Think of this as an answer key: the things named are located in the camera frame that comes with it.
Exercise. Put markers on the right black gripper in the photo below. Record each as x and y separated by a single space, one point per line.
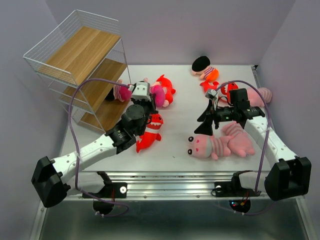
205 128

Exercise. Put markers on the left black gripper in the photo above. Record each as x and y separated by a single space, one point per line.
151 103

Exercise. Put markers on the boy doll pink hat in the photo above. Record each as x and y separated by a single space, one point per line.
119 92
159 93

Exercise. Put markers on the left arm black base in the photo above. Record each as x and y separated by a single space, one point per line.
104 193

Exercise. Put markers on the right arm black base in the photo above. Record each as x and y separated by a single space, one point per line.
233 188

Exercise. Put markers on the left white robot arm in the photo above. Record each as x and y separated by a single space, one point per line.
51 176

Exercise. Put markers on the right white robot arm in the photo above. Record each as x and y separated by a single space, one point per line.
273 149

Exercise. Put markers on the red shark plush left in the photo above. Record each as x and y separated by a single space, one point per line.
151 133

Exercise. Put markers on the red shark plush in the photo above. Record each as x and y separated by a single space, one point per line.
151 133
224 92

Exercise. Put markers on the pink frog plush striped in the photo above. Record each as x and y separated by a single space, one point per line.
204 146

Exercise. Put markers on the red whale plush back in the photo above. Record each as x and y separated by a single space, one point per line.
168 89

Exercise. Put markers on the red shark plush right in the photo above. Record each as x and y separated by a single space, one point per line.
224 92

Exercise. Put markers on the pink plush lying right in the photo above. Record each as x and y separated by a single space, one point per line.
240 144

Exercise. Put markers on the pink plush far right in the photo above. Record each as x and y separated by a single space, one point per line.
259 99

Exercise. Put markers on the boy doll black hair orange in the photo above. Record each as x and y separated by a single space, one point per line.
202 68

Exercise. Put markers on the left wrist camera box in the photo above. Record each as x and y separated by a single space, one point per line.
141 91

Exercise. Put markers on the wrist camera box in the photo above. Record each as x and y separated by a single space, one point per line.
141 91
212 94

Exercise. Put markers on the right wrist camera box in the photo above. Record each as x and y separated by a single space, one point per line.
212 94

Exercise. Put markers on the aluminium rail frame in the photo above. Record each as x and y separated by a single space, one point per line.
175 185

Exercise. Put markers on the white wire wooden shelf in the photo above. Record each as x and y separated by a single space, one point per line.
81 59

